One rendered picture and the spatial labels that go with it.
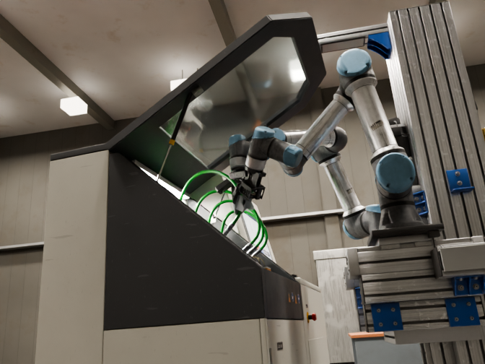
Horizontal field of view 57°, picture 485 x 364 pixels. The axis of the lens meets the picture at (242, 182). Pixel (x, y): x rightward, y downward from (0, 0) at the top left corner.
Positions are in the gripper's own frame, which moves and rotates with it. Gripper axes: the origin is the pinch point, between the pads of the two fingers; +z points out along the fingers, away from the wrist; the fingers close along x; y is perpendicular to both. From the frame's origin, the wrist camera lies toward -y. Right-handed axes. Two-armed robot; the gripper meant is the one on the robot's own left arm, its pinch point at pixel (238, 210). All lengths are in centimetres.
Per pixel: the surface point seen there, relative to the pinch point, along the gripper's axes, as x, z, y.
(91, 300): -53, 34, -6
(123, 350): -49, 40, 15
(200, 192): 24, 24, -55
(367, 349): 212, 175, -14
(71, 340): -60, 47, -3
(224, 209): 29, 25, -39
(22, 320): 166, 782, -790
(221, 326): -27.8, 19.2, 34.9
